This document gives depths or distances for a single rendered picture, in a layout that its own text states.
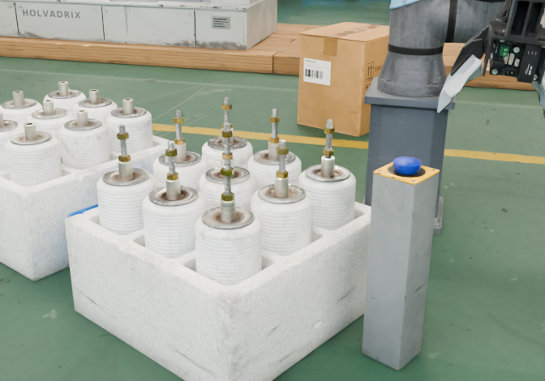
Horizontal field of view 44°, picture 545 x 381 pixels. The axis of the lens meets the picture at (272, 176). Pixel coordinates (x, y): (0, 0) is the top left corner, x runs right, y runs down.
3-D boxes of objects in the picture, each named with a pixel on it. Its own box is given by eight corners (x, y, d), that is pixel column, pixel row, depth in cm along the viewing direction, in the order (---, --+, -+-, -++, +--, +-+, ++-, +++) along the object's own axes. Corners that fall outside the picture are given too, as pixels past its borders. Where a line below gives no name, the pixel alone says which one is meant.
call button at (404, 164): (401, 166, 101) (402, 153, 100) (425, 173, 99) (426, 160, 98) (387, 173, 98) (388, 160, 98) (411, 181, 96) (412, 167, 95)
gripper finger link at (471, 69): (422, 111, 90) (475, 63, 85) (423, 94, 95) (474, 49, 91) (438, 126, 91) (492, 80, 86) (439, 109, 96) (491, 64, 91)
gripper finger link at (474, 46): (442, 68, 91) (494, 21, 87) (442, 64, 93) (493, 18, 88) (467, 92, 92) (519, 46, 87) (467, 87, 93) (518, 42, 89)
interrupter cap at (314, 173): (354, 170, 117) (354, 166, 116) (345, 186, 110) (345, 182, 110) (311, 165, 119) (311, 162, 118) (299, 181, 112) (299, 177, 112)
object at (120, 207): (95, 273, 119) (85, 177, 112) (142, 255, 125) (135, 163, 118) (123, 294, 112) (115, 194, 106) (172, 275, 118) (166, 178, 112)
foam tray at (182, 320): (229, 237, 148) (227, 159, 141) (381, 301, 124) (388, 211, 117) (74, 310, 121) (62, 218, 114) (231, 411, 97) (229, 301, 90)
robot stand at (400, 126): (366, 194, 171) (374, 76, 160) (443, 202, 166) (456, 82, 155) (356, 225, 154) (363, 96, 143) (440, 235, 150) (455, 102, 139)
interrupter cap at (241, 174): (195, 181, 112) (195, 177, 111) (220, 166, 118) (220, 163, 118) (236, 189, 109) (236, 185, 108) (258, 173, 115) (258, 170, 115)
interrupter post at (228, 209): (233, 224, 96) (233, 203, 95) (217, 223, 97) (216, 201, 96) (238, 217, 99) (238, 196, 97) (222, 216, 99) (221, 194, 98)
